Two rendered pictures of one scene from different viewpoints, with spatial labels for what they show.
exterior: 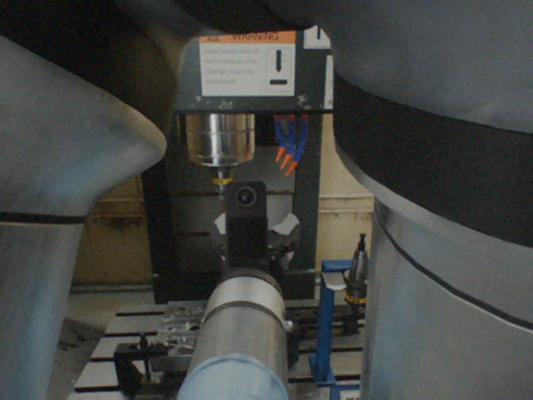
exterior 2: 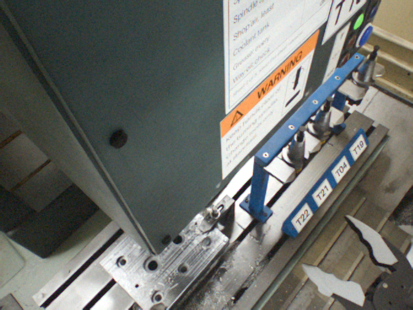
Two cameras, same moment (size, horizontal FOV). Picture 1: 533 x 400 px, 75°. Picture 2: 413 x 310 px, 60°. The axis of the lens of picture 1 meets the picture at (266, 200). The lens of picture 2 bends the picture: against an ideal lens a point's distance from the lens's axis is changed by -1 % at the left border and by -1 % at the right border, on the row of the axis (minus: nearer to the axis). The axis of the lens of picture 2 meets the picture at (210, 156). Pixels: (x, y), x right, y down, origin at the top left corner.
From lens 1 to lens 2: 0.63 m
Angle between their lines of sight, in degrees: 49
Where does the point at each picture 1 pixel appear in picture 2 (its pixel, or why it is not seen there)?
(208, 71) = (229, 155)
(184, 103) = (204, 203)
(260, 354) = not seen: outside the picture
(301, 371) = (244, 220)
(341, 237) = not seen: hidden behind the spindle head
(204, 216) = (34, 151)
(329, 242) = not seen: hidden behind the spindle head
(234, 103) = (251, 154)
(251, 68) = (271, 110)
